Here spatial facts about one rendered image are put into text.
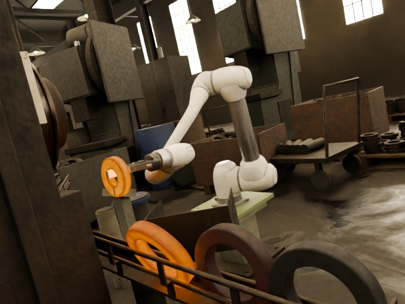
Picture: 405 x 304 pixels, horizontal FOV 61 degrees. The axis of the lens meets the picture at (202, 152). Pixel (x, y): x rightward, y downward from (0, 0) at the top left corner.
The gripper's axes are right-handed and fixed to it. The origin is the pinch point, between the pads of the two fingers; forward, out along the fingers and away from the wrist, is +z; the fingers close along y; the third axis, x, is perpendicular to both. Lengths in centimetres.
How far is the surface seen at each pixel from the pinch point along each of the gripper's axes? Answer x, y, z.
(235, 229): -8, -74, 22
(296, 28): 141, 173, -522
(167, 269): -20, -50, 22
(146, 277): -24, -41, 23
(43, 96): 30.4, -2.9, 21.7
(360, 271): -12, -97, 23
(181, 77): 95, 338, -381
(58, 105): 28.0, 5.2, 13.8
